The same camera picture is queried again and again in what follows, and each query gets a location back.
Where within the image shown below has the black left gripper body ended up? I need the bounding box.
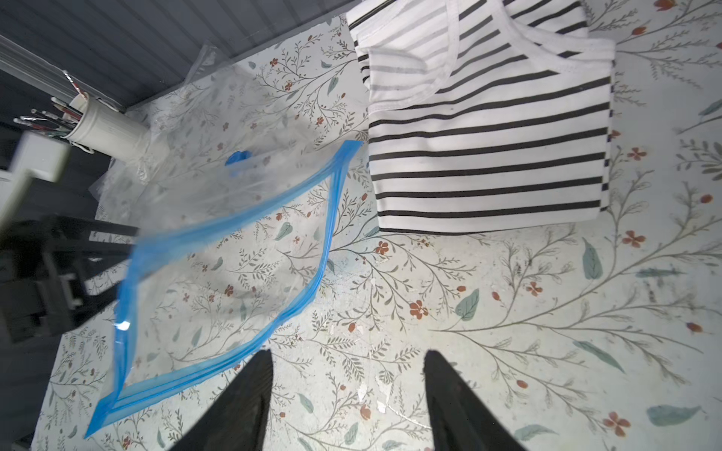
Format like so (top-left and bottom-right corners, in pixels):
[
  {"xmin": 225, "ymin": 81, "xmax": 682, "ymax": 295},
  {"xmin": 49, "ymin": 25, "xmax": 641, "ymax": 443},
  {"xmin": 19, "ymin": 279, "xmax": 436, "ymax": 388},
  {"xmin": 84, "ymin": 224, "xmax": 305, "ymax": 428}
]
[{"xmin": 1, "ymin": 216, "xmax": 138, "ymax": 344}]

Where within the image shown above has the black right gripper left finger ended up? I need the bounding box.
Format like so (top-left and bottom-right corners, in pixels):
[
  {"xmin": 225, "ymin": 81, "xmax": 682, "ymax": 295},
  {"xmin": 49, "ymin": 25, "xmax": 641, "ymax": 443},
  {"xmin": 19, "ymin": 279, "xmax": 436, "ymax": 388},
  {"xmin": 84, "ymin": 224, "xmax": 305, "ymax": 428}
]
[{"xmin": 172, "ymin": 351, "xmax": 274, "ymax": 451}]

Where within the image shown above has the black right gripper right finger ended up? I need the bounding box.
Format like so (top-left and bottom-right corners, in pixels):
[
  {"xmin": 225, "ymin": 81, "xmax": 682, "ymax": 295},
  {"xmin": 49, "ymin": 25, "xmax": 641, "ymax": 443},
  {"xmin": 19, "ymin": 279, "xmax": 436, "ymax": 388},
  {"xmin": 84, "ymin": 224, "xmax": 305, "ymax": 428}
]
[{"xmin": 424, "ymin": 351, "xmax": 525, "ymax": 451}]

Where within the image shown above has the clear vacuum bag blue zip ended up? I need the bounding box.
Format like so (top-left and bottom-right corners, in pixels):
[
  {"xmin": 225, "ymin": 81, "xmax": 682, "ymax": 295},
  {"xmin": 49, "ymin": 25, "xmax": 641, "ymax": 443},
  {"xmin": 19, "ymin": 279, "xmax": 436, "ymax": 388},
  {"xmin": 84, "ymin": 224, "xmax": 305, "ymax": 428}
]
[{"xmin": 88, "ymin": 44, "xmax": 362, "ymax": 433}]

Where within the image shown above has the black white striped garment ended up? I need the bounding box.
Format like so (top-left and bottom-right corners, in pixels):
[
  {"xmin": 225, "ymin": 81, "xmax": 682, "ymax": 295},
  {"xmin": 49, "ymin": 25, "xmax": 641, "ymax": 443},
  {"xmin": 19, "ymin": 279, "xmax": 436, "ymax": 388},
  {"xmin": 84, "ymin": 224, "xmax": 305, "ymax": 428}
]
[{"xmin": 346, "ymin": 0, "xmax": 615, "ymax": 235}]

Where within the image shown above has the blue vacuum valve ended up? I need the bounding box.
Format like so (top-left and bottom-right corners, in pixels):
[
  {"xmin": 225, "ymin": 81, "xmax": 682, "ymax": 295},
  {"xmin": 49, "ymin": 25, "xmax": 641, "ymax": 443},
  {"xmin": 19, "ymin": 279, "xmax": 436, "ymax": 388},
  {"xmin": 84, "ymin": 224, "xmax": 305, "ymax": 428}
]
[{"xmin": 225, "ymin": 150, "xmax": 253, "ymax": 166}]

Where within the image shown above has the white cup with tools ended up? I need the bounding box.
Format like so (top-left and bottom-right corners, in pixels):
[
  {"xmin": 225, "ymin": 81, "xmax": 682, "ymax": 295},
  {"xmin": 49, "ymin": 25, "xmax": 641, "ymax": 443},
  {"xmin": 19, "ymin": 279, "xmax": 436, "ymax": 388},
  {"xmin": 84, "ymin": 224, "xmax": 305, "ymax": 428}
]
[{"xmin": 13, "ymin": 70, "xmax": 152, "ymax": 163}]

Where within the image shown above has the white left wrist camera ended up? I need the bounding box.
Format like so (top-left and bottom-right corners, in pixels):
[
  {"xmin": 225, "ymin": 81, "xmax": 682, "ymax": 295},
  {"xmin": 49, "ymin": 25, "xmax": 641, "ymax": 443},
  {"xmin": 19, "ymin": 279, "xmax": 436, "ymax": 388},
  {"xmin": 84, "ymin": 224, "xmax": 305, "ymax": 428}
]
[{"xmin": 1, "ymin": 132, "xmax": 71, "ymax": 229}]

